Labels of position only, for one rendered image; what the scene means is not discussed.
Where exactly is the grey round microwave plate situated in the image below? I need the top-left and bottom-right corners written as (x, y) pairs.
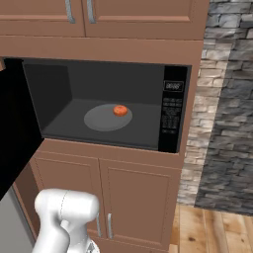
top-left (83, 103), bottom-right (133, 132)

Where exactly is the black microwave oven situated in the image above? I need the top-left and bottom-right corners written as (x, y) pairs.
top-left (21, 57), bottom-right (193, 154)

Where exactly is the brown cupboard door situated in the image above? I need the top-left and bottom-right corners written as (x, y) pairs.
top-left (98, 158), bottom-right (183, 251)
top-left (30, 151), bottom-right (108, 239)
top-left (0, 0), bottom-right (87, 38)
top-left (80, 0), bottom-right (211, 42)

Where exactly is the black microwave door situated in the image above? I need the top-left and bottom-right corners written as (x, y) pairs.
top-left (0, 57), bottom-right (45, 202)

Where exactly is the red tomato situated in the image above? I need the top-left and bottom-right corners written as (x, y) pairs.
top-left (113, 105), bottom-right (128, 118)

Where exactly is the grey appliance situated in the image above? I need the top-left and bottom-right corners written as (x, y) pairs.
top-left (0, 185), bottom-right (37, 253)

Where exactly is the silver cupboard handle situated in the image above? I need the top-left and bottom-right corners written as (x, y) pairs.
top-left (86, 0), bottom-right (97, 25)
top-left (64, 0), bottom-right (76, 25)
top-left (106, 212), bottom-right (115, 240)
top-left (95, 212), bottom-right (103, 238)

